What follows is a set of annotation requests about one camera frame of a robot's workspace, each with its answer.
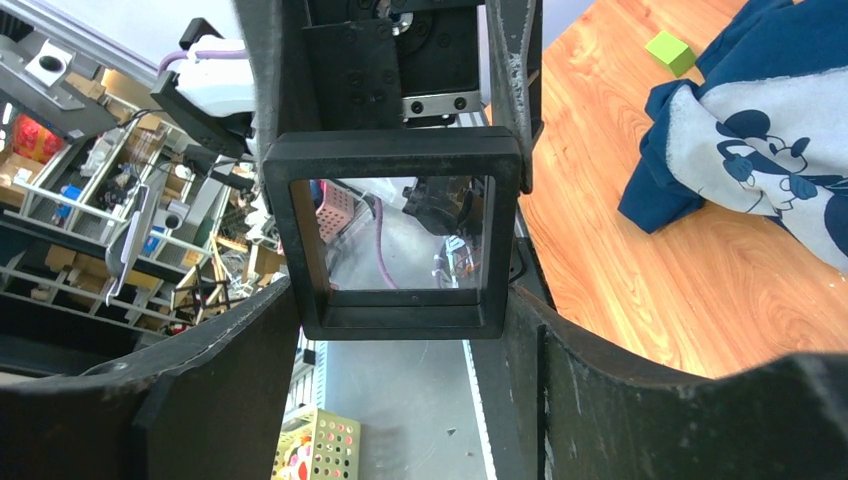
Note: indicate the cluttered storage shelf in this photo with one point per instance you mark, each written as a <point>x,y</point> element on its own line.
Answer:
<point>136,228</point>

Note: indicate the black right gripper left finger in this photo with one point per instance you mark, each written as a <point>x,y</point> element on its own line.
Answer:
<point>204,404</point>

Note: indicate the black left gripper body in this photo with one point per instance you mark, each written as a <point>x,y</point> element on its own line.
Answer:
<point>377,65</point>

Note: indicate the green toy block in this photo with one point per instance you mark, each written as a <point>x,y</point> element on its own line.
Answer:
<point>672,53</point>

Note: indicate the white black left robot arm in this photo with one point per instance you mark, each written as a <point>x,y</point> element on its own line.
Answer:
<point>207,86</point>

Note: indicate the blue t-shirt garment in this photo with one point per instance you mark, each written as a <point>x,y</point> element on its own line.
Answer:
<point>764,133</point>

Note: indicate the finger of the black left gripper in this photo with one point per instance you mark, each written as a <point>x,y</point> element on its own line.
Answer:
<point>515,59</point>
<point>272,32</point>

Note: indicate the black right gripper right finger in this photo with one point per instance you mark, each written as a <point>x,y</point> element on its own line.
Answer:
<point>590,409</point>

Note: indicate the yellow perforated crate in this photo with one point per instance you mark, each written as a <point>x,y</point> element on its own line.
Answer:
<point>317,444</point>

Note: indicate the black square display box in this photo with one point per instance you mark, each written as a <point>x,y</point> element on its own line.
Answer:
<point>397,234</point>

